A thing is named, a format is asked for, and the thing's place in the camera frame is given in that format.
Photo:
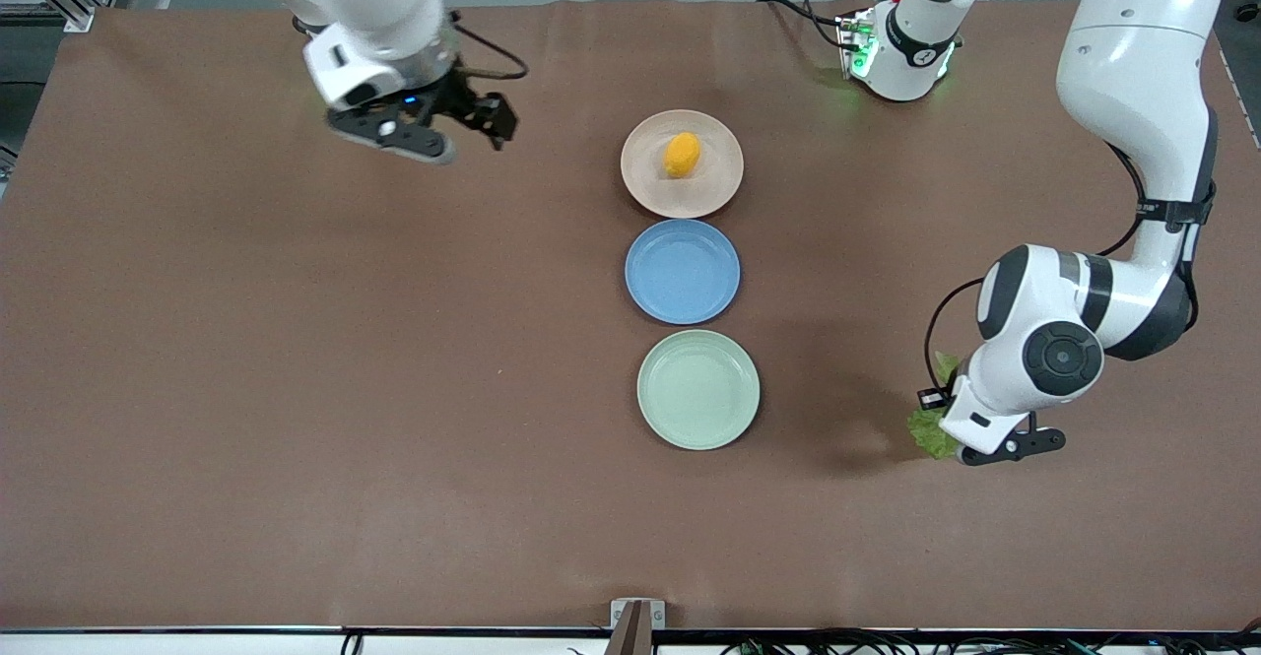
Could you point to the brown table cover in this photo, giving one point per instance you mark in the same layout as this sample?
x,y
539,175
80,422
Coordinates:
x,y
296,488

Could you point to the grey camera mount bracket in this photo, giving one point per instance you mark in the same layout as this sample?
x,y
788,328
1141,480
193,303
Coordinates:
x,y
636,621

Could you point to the yellow lemon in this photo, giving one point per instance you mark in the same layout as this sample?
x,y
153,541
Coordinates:
x,y
682,155

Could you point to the green lettuce leaf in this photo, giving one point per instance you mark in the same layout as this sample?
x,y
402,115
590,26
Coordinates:
x,y
926,433

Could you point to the beige round plate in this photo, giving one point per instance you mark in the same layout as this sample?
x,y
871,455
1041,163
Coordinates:
x,y
714,192

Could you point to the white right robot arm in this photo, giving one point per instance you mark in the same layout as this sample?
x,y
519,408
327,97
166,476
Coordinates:
x,y
374,5

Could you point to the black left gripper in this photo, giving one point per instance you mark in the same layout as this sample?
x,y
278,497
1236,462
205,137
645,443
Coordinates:
x,y
932,399

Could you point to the pale green round plate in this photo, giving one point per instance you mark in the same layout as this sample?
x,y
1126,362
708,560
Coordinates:
x,y
697,389

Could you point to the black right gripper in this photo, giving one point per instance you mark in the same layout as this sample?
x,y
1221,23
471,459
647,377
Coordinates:
x,y
459,103

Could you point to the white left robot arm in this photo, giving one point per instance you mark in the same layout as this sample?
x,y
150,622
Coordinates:
x,y
1133,64

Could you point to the blue round plate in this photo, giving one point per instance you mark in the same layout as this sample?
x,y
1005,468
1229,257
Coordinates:
x,y
682,271

